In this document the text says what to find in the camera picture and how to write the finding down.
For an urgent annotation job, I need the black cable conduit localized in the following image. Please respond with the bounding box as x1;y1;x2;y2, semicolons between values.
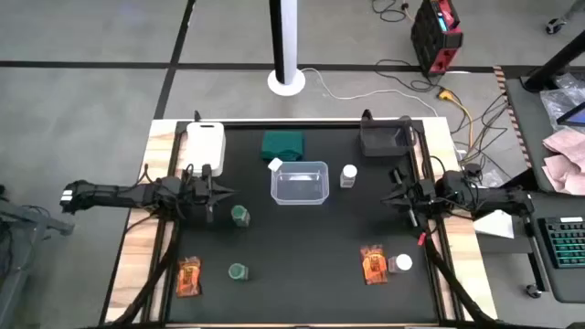
422;228;497;328
107;214;180;328

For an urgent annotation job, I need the dark keyboard desk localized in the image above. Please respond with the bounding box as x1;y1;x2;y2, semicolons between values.
520;190;585;305

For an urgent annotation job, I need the black stand pole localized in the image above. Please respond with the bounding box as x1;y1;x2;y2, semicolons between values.
523;29;585;92

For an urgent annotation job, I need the backlit keyboard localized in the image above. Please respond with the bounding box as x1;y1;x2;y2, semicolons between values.
537;216;585;270

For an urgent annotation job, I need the clear plastic bin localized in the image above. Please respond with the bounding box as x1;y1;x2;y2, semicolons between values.
267;157;331;206

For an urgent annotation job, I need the yellow cable with plug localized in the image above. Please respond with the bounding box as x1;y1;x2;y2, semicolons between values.
436;88;476;152

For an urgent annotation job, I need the black cable with plug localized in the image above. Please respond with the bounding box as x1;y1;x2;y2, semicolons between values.
370;0;410;23

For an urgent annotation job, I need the white pole with round base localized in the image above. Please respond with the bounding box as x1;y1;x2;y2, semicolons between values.
267;0;306;97

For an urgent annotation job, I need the clear plastic bag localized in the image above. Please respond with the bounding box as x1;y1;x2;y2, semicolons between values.
538;72;585;133

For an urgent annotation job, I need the black aluminium table frame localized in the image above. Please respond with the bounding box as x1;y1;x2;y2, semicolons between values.
102;109;499;329

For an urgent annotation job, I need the red and black crate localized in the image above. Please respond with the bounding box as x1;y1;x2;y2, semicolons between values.
409;0;464;77

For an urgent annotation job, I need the dark grey bin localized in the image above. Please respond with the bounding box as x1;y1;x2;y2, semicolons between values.
358;116;418;158

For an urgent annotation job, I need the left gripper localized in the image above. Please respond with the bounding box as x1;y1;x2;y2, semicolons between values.
182;163;237;225

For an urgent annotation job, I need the folded green cloth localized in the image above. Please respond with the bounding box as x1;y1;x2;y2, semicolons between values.
261;130;305;162

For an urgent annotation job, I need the grey metal stand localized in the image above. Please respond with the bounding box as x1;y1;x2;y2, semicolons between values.
0;185;75;329

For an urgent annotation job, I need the white floor cable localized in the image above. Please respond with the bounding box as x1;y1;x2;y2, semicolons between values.
299;67;439;118

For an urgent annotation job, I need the white-lid spice jar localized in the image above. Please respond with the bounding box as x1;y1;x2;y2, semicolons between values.
387;253;414;274
339;164;358;189

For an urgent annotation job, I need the black floor cable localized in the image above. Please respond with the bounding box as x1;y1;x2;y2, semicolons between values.
373;58;443;92

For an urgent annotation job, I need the black diagonal bar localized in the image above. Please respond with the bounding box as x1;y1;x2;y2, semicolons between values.
500;168;540;193

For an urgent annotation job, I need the black cable bundle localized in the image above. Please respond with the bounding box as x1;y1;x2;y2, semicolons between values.
450;90;511;168

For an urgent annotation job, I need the orange spice packet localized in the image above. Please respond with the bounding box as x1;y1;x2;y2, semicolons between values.
359;243;389;286
175;255;203;299

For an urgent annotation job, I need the grey chair leg with caster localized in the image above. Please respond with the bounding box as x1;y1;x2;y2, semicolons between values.
545;0;585;36

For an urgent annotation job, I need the tablet screen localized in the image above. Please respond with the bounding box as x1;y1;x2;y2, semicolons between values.
556;101;585;128

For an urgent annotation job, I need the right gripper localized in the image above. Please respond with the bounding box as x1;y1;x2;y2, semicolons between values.
380;167;438;228

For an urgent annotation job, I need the grey desk with striped edge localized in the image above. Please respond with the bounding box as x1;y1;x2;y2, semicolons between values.
493;65;585;193

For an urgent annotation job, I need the white paper sheet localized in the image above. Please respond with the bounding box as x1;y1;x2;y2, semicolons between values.
473;209;516;239

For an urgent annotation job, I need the white plastic bin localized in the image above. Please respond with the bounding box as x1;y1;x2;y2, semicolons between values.
185;121;227;178

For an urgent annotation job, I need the green-lid spice jar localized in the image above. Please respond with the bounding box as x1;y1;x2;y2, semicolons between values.
229;204;251;228
228;262;250;281

